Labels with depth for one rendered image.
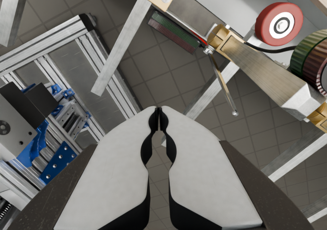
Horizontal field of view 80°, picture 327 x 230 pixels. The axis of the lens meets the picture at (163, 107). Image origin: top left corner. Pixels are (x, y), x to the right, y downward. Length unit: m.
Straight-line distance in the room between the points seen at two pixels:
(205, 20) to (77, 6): 0.94
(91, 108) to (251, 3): 1.05
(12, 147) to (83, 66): 0.79
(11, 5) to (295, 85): 0.57
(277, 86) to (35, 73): 1.29
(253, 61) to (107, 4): 1.12
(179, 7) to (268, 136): 1.50
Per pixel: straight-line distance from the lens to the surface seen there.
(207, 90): 0.52
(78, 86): 1.32
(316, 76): 0.25
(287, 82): 0.27
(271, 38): 0.47
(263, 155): 2.04
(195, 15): 0.63
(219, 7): 0.72
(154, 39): 1.34
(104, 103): 1.32
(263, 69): 0.31
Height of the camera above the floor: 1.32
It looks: 60 degrees down
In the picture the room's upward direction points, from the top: 180 degrees clockwise
